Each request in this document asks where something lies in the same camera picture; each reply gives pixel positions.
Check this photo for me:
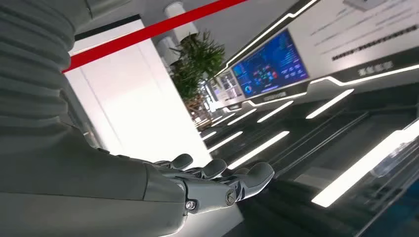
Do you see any white ceiling light strip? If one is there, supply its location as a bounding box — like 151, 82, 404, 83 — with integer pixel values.
305, 88, 355, 119
207, 130, 244, 154
227, 130, 291, 170
256, 100, 294, 123
311, 119, 419, 208
227, 108, 257, 126

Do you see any green potted plant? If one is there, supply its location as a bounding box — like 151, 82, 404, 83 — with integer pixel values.
170, 31, 226, 112

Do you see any red barrier belt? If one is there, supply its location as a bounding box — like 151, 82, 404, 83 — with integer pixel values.
62, 0, 250, 74

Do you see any blue wall display screen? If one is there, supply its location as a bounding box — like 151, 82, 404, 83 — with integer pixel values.
231, 29, 310, 99

